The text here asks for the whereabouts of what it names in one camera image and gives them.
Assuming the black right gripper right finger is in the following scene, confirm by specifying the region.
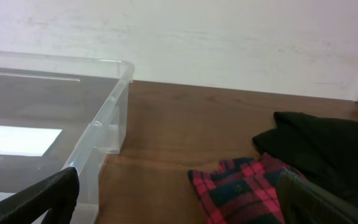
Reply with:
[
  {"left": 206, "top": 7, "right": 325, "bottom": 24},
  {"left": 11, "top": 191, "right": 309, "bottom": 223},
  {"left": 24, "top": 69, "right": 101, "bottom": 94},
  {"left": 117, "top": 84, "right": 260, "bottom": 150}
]
[{"left": 276, "top": 169, "right": 358, "bottom": 224}]

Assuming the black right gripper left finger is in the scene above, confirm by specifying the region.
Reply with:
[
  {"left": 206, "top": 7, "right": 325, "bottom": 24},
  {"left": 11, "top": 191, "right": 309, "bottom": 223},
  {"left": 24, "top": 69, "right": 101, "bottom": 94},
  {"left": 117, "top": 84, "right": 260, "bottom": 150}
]
[{"left": 0, "top": 167, "right": 80, "bottom": 224}]

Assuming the red black plaid cloth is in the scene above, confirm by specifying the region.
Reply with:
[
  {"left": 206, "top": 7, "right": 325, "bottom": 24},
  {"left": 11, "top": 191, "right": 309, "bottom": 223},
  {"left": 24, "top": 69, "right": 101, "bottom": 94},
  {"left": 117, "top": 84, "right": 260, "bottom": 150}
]
[{"left": 188, "top": 153, "right": 303, "bottom": 224}]

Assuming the black garment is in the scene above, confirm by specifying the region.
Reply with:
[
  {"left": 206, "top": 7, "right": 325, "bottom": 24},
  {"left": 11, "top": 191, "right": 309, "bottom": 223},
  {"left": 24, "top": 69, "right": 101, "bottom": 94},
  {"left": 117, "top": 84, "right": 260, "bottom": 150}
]
[{"left": 252, "top": 112, "right": 358, "bottom": 207}]

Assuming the white label in bin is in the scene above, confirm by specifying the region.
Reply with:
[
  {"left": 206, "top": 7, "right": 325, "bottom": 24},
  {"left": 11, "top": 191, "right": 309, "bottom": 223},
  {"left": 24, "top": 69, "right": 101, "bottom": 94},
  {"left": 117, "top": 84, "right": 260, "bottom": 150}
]
[{"left": 0, "top": 126, "right": 62, "bottom": 157}]

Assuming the clear plastic storage bin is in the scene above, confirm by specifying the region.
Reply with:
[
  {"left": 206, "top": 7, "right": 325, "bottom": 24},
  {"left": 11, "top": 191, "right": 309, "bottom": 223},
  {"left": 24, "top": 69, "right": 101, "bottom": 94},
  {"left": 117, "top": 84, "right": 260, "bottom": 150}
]
[{"left": 0, "top": 51, "right": 135, "bottom": 223}]

